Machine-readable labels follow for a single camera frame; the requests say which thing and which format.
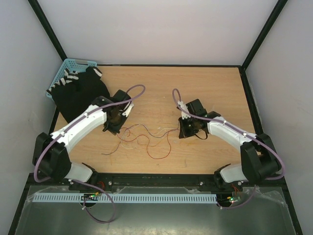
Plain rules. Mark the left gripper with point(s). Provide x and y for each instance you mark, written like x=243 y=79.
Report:
x=113 y=129

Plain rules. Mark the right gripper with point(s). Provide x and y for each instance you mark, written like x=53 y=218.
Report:
x=183 y=132

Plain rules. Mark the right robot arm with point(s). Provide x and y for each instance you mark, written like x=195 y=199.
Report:
x=259 y=160

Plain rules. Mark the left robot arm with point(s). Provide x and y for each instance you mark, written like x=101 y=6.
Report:
x=51 y=154

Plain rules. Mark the striped black white cloth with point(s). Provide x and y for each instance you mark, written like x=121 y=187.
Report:
x=75 y=78

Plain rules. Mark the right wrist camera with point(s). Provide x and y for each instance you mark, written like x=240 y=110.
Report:
x=184 y=110

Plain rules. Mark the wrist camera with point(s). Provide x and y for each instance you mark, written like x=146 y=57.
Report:
x=127 y=109
x=184 y=110

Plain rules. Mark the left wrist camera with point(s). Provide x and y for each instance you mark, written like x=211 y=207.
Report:
x=127 y=109

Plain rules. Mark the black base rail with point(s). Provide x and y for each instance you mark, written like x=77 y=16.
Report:
x=203 y=182

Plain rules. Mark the black enclosure frame post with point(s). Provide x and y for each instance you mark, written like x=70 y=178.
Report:
x=47 y=27

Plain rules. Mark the right rear frame post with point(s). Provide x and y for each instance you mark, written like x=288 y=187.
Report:
x=279 y=6

